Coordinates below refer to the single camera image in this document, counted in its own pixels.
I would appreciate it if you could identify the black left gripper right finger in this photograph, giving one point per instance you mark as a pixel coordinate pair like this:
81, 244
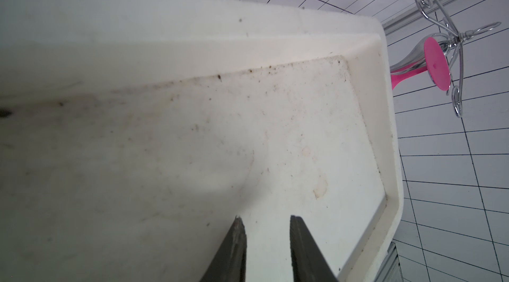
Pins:
308, 263

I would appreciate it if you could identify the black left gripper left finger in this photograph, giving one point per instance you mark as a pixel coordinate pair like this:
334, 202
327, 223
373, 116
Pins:
229, 263

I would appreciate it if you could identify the white plastic drawer cabinet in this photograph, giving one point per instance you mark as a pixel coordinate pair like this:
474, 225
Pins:
134, 133

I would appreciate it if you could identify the pink wine glass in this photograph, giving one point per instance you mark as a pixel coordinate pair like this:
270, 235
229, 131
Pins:
426, 57

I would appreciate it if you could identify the chrome glass holder stand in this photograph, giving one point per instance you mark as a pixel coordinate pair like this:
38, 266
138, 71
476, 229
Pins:
452, 42

